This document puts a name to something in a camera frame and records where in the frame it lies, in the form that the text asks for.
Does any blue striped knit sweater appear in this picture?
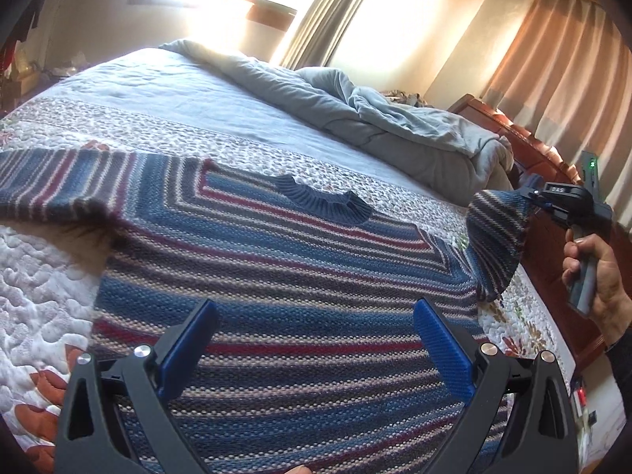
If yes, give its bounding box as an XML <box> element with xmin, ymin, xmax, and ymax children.
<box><xmin>1</xmin><ymin>149</ymin><xmax>532</xmax><ymax>473</ymax></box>

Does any person's right hand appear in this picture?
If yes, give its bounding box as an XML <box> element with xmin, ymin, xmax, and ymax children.
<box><xmin>562</xmin><ymin>229</ymin><xmax>631</xmax><ymax>348</ymax></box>

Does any brown wooden headboard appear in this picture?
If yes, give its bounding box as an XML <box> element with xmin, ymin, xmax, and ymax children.
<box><xmin>449</xmin><ymin>94</ymin><xmax>604</xmax><ymax>371</ymax></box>

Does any grey rumpled duvet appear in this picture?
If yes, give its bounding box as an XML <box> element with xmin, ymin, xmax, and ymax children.
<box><xmin>163</xmin><ymin>39</ymin><xmax>514</xmax><ymax>207</ymax></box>

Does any beige pleated curtain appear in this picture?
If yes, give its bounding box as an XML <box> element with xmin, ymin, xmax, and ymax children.
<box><xmin>482</xmin><ymin>0</ymin><xmax>631</xmax><ymax>229</ymax></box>

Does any floral quilted bedspread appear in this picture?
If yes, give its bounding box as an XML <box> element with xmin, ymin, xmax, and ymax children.
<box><xmin>0</xmin><ymin>95</ymin><xmax>579</xmax><ymax>474</ymax></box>

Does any light blue bed sheet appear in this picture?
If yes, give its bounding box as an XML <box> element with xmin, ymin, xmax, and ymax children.
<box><xmin>45</xmin><ymin>48</ymin><xmax>431</xmax><ymax>195</ymax></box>

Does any grey striped window curtain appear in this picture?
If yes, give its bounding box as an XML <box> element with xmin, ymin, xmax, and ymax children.
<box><xmin>275</xmin><ymin>0</ymin><xmax>364</xmax><ymax>70</ymax></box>

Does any power strip with red switch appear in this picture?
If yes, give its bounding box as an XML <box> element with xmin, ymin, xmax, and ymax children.
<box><xmin>570</xmin><ymin>376</ymin><xmax>597</xmax><ymax>462</ymax></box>

